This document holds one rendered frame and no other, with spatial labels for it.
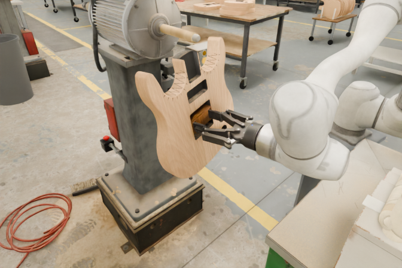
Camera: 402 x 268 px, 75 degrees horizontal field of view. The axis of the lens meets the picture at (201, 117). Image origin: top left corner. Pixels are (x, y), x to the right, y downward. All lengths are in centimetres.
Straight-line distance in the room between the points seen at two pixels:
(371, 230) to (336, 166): 17
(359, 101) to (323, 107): 90
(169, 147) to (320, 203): 43
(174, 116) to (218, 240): 117
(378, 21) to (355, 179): 44
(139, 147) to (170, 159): 67
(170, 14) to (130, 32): 18
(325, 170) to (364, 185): 26
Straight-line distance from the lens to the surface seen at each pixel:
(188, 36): 91
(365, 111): 142
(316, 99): 50
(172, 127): 74
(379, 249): 54
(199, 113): 83
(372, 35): 87
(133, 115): 132
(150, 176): 160
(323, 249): 70
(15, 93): 374
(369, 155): 102
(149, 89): 65
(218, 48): 84
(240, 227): 184
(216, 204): 195
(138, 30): 103
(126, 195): 166
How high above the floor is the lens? 147
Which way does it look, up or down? 31 degrees down
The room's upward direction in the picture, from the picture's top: straight up
